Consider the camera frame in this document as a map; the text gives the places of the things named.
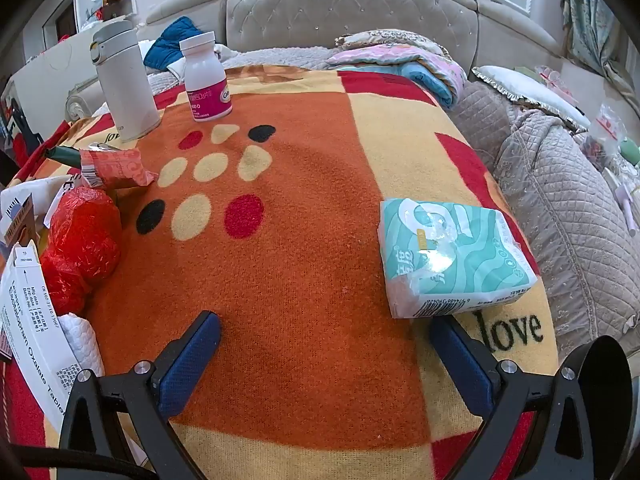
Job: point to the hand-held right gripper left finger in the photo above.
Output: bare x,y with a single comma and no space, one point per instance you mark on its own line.
190,360

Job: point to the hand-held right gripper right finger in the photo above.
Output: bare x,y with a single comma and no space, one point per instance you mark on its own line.
462,365

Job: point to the orange white snack packet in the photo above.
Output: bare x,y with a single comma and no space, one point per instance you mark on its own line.
117,167

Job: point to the white textured paper towel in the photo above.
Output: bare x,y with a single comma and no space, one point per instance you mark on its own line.
85,342

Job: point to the white sponge block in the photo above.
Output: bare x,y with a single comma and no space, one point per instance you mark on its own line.
30,325

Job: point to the orange red printed blanket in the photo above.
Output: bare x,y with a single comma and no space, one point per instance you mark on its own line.
310,220

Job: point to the grey quilted bedspread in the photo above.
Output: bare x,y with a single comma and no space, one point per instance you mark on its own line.
565,200

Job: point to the brown printed card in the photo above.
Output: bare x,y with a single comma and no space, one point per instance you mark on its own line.
17,220

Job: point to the pale green round object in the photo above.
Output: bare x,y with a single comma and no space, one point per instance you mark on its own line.
631,152

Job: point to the clear plastic zip bag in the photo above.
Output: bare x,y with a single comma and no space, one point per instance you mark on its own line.
607,130

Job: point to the white pill bottle pink label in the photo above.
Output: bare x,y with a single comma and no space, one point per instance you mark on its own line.
206,80

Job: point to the beige insulated bottle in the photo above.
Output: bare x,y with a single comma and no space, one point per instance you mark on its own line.
130,85

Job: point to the white ruffled pillow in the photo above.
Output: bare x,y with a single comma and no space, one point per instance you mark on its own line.
535,92

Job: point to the folded pink quilt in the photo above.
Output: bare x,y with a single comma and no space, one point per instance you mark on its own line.
400,62

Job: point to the blue cloth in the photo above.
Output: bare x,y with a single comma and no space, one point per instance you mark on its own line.
167,45

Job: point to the floral curtain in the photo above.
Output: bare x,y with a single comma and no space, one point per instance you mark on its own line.
595,20

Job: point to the beige tufted headboard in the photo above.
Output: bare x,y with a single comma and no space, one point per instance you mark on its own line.
350,10

